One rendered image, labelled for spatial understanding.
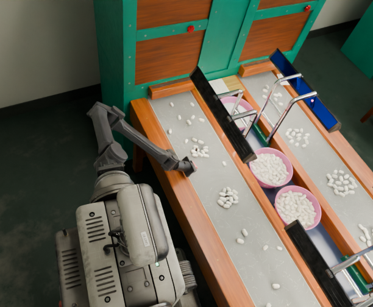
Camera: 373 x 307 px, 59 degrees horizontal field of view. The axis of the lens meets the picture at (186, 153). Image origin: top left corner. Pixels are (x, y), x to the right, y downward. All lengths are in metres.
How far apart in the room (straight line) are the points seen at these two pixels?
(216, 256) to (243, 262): 0.15
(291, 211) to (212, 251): 0.54
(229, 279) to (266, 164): 0.74
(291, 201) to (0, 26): 2.13
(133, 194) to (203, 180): 1.12
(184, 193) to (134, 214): 1.04
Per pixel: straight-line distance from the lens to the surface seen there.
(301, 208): 2.01
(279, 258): 1.84
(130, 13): 1.73
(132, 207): 0.79
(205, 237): 1.73
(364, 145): 3.65
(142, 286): 0.93
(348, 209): 2.16
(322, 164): 2.23
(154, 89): 2.08
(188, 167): 1.79
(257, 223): 1.86
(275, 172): 2.07
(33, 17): 2.60
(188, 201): 1.78
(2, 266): 2.57
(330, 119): 1.97
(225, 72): 2.37
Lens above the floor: 2.36
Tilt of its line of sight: 56 degrees down
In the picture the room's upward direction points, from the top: 16 degrees clockwise
